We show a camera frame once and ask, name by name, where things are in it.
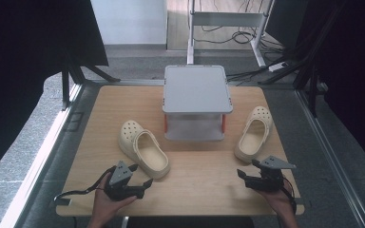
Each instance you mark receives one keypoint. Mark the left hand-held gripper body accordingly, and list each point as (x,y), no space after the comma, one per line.
(120,174)

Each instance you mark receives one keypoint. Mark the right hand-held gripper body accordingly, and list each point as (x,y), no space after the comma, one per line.
(266,182)

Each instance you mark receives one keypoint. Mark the cream clog shoe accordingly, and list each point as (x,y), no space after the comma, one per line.
(145,152)
(255,136)

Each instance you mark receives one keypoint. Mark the grey two-tier shoe rack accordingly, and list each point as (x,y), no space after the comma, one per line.
(195,88)

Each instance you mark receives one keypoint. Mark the person's right hand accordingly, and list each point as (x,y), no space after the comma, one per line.
(282,199)

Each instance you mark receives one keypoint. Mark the person's left hand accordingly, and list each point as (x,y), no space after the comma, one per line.
(104,205)

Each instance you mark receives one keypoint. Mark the black metal stand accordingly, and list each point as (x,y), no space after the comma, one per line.
(312,91)
(65,85)

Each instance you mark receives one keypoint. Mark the white power strip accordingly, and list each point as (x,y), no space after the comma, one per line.
(278,66)

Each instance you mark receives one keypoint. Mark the black curtain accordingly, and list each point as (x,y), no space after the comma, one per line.
(28,47)
(345,63)

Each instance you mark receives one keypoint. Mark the aluminium floor rail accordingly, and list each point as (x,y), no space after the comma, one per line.
(34,171)
(332,158)

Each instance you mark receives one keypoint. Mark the white metal stand frame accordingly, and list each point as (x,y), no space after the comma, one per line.
(228,19)

